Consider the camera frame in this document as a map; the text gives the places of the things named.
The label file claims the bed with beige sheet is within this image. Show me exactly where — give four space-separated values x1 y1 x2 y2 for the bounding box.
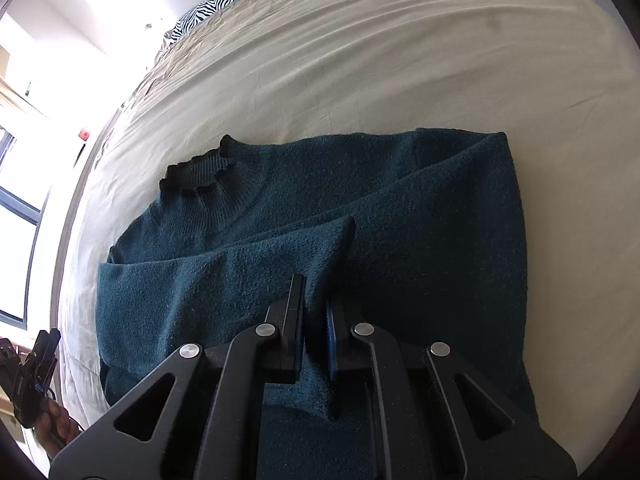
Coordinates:
52 0 633 480

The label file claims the zebra print pillow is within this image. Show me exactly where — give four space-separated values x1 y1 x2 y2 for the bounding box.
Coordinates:
170 0 266 43

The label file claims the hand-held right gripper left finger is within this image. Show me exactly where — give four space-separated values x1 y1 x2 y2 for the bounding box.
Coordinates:
50 274 307 480

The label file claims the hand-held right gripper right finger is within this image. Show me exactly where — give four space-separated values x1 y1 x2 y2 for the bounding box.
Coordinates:
325 300 578 480

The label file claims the dark teal knit sweater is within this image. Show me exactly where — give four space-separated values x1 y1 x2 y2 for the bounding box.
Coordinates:
95 129 540 480

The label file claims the person's left hand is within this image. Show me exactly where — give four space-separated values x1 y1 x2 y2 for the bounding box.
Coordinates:
37 401 77 455

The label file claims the black framed window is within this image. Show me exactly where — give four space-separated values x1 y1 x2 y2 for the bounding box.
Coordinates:
0 125 53 331

